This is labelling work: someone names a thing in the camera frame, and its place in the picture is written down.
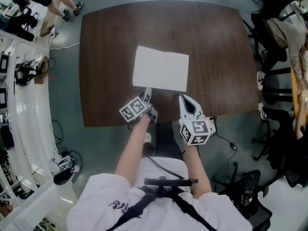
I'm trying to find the person's white shirt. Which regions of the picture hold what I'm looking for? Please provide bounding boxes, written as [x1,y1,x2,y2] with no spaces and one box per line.
[67,156,254,231]

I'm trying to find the black cable on shirt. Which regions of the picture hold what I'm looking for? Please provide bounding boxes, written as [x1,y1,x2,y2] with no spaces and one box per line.
[143,156,189,180]

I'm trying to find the black chest-mounted device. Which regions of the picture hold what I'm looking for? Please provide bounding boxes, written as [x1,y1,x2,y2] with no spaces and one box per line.
[144,176,199,198]

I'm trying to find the orange wooden round table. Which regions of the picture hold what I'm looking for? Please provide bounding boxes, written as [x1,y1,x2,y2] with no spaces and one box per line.
[290,65,308,128]

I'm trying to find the black mesh office chair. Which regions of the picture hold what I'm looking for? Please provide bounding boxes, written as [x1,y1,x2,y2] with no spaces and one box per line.
[212,169,274,231]

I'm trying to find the white device with cables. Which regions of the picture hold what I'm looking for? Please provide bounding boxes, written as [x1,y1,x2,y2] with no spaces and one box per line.
[50,154,73,173]

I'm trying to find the brown cardboard piece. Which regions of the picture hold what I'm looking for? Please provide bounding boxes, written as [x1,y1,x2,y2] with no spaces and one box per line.
[33,54,48,85]

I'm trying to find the person's black trousers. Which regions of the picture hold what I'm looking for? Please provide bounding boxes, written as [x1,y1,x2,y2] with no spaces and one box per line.
[153,122,184,161]

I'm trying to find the light wooden bench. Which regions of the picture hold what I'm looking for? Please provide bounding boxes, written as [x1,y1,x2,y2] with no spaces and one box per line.
[39,0,60,38]

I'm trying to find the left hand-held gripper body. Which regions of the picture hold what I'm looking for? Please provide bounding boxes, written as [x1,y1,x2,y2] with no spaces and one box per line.
[118,95,158,124]

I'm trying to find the white power strip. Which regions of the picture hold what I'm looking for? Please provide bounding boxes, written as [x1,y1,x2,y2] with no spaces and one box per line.
[208,116,218,137]

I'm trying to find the black cable pile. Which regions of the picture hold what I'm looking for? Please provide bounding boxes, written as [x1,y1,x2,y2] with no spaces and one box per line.
[13,59,49,87]

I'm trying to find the white helmet black lining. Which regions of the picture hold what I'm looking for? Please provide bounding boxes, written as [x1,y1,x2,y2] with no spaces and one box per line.
[53,169,74,186]

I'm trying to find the black harness strap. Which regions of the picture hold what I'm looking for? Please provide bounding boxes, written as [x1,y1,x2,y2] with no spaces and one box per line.
[104,192,158,231]
[172,192,226,231]

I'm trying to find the person's right forearm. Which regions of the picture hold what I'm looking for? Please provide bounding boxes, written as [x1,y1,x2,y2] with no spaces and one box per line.
[183,144,214,200]

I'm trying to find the white machine black panel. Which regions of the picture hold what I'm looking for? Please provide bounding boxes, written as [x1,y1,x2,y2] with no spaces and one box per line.
[0,52,11,74]
[0,87,8,111]

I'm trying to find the white paper sheet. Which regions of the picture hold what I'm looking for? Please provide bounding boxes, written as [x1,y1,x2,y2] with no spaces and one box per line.
[132,45,190,92]

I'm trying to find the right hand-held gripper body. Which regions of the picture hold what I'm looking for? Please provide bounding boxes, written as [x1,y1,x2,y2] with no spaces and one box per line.
[179,111,217,146]

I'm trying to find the person's left forearm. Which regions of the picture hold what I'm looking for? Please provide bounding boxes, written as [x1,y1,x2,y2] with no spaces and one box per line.
[115,114,151,186]

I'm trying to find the white floor cable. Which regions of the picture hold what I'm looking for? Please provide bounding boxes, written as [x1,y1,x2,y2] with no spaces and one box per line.
[50,42,80,51]

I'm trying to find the long white workbench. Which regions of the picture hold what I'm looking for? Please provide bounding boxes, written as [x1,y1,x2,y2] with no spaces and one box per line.
[0,30,80,231]

